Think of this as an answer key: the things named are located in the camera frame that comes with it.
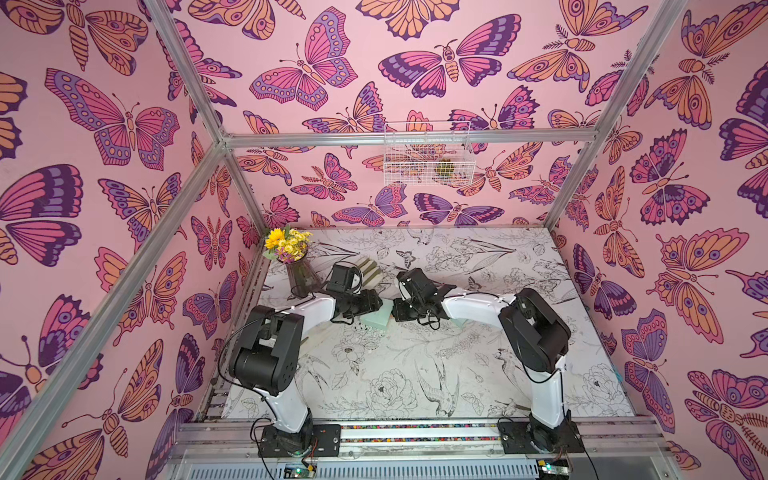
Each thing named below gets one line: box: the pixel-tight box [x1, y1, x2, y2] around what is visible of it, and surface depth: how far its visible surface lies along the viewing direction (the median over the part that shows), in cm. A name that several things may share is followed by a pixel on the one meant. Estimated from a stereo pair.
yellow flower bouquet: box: [263, 226, 314, 264], surface depth 86 cm
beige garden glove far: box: [357, 257, 382, 287], surface depth 108 cm
